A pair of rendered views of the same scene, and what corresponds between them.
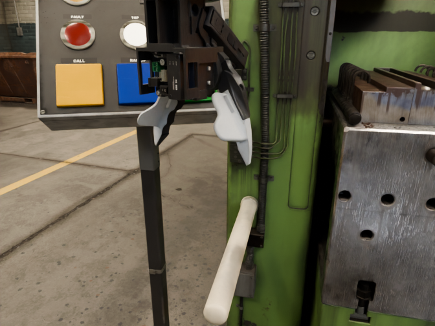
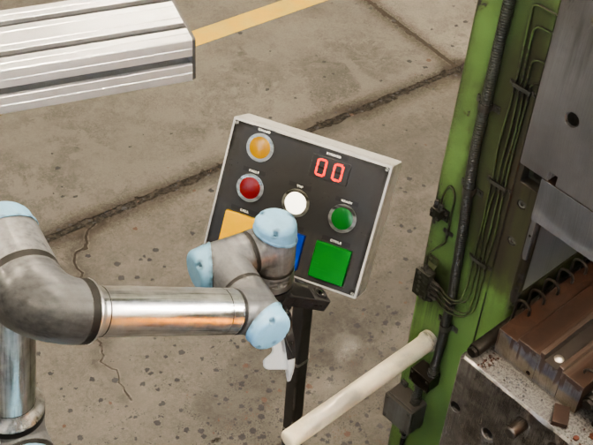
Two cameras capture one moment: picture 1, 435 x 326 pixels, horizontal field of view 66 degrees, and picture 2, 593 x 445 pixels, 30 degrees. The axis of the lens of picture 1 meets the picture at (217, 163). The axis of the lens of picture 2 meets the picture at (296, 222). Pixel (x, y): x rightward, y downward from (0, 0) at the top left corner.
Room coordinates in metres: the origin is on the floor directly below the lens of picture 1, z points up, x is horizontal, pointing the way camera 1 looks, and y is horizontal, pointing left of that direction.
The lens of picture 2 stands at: (-0.73, -0.72, 2.57)
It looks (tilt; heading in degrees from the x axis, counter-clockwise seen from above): 43 degrees down; 32
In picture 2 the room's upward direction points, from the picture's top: 5 degrees clockwise
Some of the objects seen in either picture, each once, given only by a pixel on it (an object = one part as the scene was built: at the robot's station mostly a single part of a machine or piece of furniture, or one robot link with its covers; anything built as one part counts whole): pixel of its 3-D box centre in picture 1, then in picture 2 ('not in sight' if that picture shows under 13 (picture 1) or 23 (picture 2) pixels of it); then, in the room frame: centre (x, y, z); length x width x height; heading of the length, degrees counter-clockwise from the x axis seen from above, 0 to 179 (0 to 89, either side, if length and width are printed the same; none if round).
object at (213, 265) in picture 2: not in sight; (227, 267); (0.31, 0.06, 1.23); 0.11 x 0.11 x 0.08; 64
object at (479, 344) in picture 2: (343, 102); (536, 305); (0.85, -0.32, 0.93); 0.40 x 0.03 x 0.03; 167
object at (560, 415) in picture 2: not in sight; (560, 415); (0.64, -0.48, 0.92); 0.04 x 0.03 x 0.01; 18
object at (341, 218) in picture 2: not in sight; (341, 218); (0.67, 0.05, 1.09); 0.05 x 0.03 x 0.04; 77
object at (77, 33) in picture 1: (78, 34); (250, 187); (0.63, 0.25, 1.09); 0.05 x 0.03 x 0.04; 77
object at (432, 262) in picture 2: (241, 148); (427, 283); (0.89, -0.07, 0.80); 0.06 x 0.03 x 0.14; 77
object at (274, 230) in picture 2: not in sight; (273, 243); (0.41, 0.03, 1.23); 0.09 x 0.08 x 0.11; 154
